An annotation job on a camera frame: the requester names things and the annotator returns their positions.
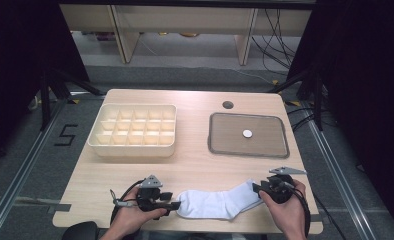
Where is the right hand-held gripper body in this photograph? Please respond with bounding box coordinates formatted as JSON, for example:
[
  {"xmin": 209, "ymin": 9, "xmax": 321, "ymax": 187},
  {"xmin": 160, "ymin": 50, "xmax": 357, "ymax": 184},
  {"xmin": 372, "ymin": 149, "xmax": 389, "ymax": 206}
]
[{"xmin": 259, "ymin": 166, "xmax": 308, "ymax": 205}]

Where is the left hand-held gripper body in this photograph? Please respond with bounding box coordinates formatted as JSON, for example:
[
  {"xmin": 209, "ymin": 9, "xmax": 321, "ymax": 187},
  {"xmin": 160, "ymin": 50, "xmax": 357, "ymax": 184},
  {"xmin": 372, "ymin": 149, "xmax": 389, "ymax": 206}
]
[{"xmin": 136, "ymin": 174, "xmax": 164, "ymax": 213}]

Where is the white sock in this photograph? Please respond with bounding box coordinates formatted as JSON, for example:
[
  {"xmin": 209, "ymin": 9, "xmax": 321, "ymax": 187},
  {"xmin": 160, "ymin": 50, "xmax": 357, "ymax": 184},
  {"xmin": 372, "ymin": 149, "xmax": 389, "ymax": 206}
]
[{"xmin": 176, "ymin": 178, "xmax": 265, "ymax": 221}]

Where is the person's right hand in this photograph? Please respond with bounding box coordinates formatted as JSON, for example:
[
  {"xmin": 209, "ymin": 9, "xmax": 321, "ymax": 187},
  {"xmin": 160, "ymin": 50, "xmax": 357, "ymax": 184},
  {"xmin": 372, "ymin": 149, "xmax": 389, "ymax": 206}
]
[{"xmin": 258, "ymin": 179, "xmax": 308, "ymax": 235}]

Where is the person's left hand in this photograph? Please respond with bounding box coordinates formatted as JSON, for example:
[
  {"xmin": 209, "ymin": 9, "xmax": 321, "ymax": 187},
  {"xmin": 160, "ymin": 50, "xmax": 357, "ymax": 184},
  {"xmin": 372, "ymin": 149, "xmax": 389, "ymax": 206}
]
[{"xmin": 109, "ymin": 188, "xmax": 168, "ymax": 236}]

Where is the cream compartment organizer box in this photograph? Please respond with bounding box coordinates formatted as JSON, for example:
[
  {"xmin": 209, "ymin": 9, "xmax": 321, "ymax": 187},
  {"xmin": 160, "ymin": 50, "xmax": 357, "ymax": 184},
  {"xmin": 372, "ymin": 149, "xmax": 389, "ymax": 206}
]
[{"xmin": 87, "ymin": 103, "xmax": 178, "ymax": 158}]

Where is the grey rectangular tray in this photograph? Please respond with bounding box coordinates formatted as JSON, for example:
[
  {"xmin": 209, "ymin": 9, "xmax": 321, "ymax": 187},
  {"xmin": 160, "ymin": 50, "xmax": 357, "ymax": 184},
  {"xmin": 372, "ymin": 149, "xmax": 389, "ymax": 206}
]
[{"xmin": 207, "ymin": 112, "xmax": 290, "ymax": 159}]

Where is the black rounded object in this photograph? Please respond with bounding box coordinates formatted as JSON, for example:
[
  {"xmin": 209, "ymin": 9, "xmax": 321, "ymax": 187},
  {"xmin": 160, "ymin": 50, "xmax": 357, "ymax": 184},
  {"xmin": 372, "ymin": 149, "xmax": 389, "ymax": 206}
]
[{"xmin": 62, "ymin": 220, "xmax": 100, "ymax": 240}]

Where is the black metal stand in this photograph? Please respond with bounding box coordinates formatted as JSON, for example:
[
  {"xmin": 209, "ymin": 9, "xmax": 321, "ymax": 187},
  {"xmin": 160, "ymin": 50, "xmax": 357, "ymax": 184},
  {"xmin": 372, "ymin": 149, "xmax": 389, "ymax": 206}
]
[
  {"xmin": 39, "ymin": 68, "xmax": 107, "ymax": 132},
  {"xmin": 267, "ymin": 68, "xmax": 325, "ymax": 133}
]

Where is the black curtain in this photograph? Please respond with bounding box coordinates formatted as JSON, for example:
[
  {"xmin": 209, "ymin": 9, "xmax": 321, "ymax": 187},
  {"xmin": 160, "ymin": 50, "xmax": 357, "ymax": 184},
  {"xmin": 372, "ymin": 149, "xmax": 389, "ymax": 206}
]
[
  {"xmin": 287, "ymin": 0, "xmax": 394, "ymax": 232},
  {"xmin": 0, "ymin": 0, "xmax": 90, "ymax": 168}
]

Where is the light wooden desk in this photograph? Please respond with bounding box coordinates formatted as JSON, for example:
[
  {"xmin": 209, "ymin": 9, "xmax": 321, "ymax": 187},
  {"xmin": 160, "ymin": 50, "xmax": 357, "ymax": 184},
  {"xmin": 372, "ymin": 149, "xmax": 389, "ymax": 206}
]
[{"xmin": 59, "ymin": 3, "xmax": 313, "ymax": 66}]

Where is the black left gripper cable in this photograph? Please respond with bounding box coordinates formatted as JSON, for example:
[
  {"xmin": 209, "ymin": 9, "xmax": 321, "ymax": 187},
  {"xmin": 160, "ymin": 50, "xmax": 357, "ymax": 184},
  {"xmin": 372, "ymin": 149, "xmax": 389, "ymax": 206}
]
[{"xmin": 109, "ymin": 179, "xmax": 147, "ymax": 228}]

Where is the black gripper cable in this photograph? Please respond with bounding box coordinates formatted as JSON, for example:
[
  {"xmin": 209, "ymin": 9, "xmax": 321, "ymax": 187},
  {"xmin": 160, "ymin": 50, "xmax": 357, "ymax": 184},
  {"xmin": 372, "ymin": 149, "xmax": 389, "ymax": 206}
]
[
  {"xmin": 109, "ymin": 179, "xmax": 147, "ymax": 228},
  {"xmin": 284, "ymin": 181, "xmax": 312, "ymax": 238}
]

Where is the grey cable plug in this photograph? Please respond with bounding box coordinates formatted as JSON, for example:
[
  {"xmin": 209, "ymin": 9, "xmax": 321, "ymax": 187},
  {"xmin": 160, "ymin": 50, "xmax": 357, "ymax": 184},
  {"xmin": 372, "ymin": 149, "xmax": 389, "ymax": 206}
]
[{"xmin": 109, "ymin": 188, "xmax": 133, "ymax": 208}]

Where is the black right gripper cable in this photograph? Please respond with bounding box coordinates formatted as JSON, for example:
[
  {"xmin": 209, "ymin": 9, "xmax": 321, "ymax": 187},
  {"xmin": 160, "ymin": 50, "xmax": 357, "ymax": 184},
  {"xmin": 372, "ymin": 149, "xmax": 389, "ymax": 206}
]
[{"xmin": 284, "ymin": 181, "xmax": 312, "ymax": 238}]

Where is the aluminium floor rail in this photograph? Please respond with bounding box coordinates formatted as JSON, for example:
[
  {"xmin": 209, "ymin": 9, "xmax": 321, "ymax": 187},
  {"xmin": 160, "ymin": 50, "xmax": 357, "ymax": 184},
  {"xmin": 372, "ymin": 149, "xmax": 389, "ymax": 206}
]
[
  {"xmin": 0, "ymin": 99, "xmax": 69, "ymax": 240},
  {"xmin": 299, "ymin": 99, "xmax": 375, "ymax": 240}
]

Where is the black floor cable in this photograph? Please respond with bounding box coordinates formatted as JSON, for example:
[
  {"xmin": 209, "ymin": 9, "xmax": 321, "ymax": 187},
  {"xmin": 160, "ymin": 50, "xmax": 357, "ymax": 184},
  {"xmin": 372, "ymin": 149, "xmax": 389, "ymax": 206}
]
[{"xmin": 284, "ymin": 105, "xmax": 321, "ymax": 132}]

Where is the bundle of black cables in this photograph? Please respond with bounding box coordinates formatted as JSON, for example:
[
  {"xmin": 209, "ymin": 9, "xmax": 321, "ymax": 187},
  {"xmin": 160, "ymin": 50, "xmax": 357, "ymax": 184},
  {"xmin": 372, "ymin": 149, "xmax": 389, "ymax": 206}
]
[{"xmin": 250, "ymin": 8, "xmax": 303, "ymax": 75}]

